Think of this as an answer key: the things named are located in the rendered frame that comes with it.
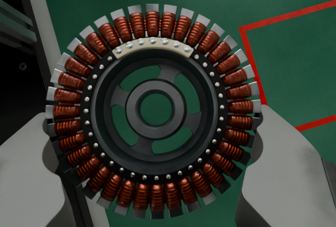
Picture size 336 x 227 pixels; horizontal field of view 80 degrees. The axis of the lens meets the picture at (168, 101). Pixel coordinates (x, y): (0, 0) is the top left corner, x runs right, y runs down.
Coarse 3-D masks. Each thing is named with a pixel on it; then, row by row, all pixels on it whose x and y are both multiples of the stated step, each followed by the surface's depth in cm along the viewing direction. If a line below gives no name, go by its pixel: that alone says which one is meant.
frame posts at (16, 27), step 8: (0, 0) 20; (0, 8) 20; (8, 8) 21; (0, 16) 20; (8, 16) 22; (16, 16) 22; (24, 16) 24; (0, 24) 20; (8, 24) 20; (16, 24) 22; (24, 24) 24; (0, 32) 22; (8, 32) 21; (16, 32) 22; (24, 32) 23; (32, 32) 24; (0, 40) 22; (8, 40) 23; (16, 40) 24; (24, 40) 24; (32, 40) 24
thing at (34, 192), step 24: (48, 120) 11; (24, 144) 8; (48, 144) 9; (0, 168) 7; (24, 168) 7; (48, 168) 8; (0, 192) 6; (24, 192) 6; (48, 192) 6; (0, 216) 6; (24, 216) 6; (48, 216) 6; (72, 216) 7
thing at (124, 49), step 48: (96, 48) 10; (144, 48) 10; (192, 48) 10; (48, 96) 10; (96, 96) 11; (144, 96) 12; (240, 96) 10; (96, 144) 10; (144, 144) 12; (192, 144) 12; (240, 144) 10; (96, 192) 10; (144, 192) 10; (192, 192) 10
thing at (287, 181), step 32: (288, 128) 9; (256, 160) 8; (288, 160) 8; (320, 160) 8; (256, 192) 6; (288, 192) 6; (320, 192) 6; (256, 224) 6; (288, 224) 6; (320, 224) 6
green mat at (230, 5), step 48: (48, 0) 27; (96, 0) 27; (144, 0) 27; (192, 0) 28; (240, 0) 28; (288, 0) 28; (240, 48) 28; (288, 48) 28; (192, 96) 27; (288, 96) 28
